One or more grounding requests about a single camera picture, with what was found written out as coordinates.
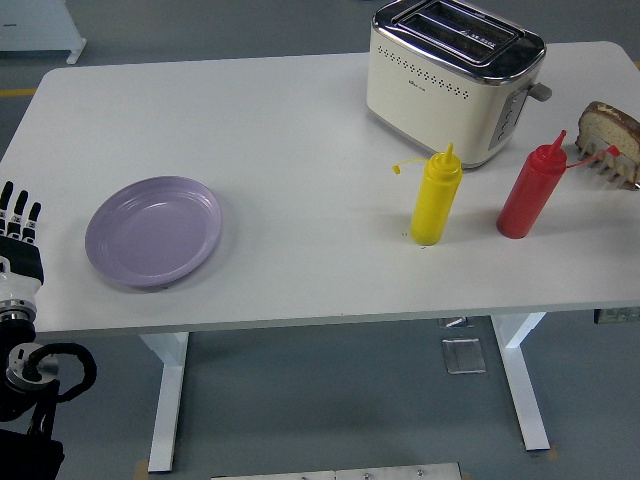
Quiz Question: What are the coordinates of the cream and chrome toaster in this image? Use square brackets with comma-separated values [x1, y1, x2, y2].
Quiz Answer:
[364, 0, 554, 170]

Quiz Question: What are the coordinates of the purple plate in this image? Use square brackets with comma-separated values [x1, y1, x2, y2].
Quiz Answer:
[83, 174, 224, 290]

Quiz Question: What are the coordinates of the white table leg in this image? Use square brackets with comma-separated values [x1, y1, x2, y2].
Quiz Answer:
[138, 330, 191, 474]
[489, 312, 552, 453]

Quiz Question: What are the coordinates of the slice of bread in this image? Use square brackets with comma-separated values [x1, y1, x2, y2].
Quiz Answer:
[574, 101, 640, 189]

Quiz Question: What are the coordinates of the metal floor socket cover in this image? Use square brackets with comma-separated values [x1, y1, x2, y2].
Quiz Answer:
[441, 337, 487, 375]

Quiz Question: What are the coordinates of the red squeeze bottle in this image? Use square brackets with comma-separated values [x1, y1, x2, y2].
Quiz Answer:
[495, 129, 622, 240]

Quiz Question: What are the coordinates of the table height control panel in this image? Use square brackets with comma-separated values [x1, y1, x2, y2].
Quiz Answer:
[593, 307, 640, 325]

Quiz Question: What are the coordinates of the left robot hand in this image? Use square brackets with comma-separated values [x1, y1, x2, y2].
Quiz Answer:
[0, 179, 46, 304]

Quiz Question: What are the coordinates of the yellow squeeze bottle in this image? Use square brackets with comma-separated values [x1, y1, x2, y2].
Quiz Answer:
[391, 141, 464, 246]

